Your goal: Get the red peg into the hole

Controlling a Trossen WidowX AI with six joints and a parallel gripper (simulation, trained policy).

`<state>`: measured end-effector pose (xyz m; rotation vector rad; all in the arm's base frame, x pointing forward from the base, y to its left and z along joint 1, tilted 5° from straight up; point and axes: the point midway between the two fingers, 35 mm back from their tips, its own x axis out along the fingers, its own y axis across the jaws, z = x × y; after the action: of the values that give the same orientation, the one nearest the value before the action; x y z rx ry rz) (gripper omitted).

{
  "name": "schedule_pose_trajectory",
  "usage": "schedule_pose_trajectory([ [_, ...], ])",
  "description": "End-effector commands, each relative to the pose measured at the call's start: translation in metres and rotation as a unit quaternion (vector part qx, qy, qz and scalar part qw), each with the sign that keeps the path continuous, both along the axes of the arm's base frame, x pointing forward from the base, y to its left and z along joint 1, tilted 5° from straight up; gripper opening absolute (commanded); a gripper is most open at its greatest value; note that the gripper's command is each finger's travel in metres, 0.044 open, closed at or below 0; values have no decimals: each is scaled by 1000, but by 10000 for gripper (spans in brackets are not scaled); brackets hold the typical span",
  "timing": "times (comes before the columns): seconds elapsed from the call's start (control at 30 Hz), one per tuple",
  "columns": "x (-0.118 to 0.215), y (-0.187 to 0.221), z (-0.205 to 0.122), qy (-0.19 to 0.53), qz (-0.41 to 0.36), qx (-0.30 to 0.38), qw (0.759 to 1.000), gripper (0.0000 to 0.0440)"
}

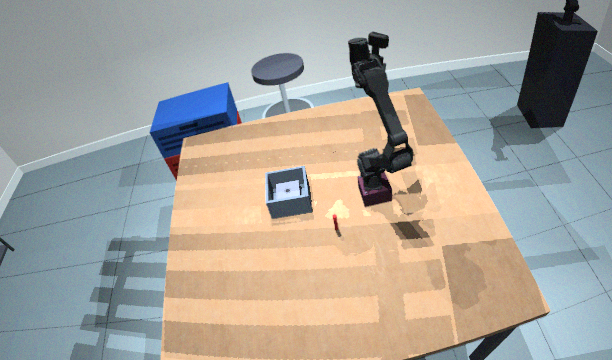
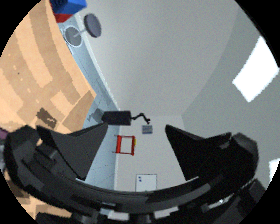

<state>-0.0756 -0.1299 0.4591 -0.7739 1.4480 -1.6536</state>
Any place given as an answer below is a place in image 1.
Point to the light blue square plate with hole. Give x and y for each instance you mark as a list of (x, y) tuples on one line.
[(288, 189)]

